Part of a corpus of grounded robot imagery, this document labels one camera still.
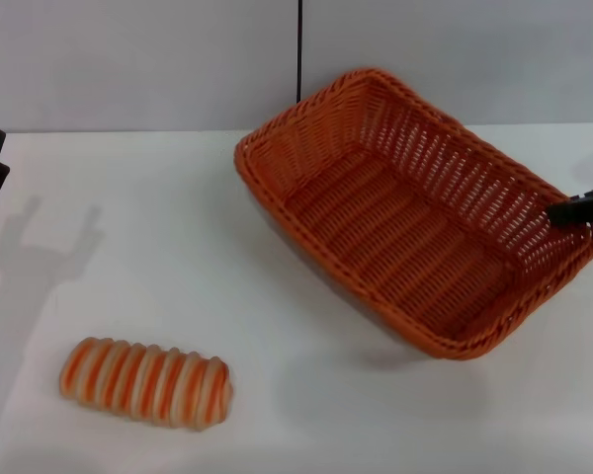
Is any orange woven rectangular basket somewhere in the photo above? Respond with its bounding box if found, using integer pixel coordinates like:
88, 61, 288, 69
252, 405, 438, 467
233, 67, 593, 363

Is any orange striped bread loaf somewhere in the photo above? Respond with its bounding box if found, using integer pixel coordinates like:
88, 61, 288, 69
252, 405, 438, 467
58, 337, 235, 434

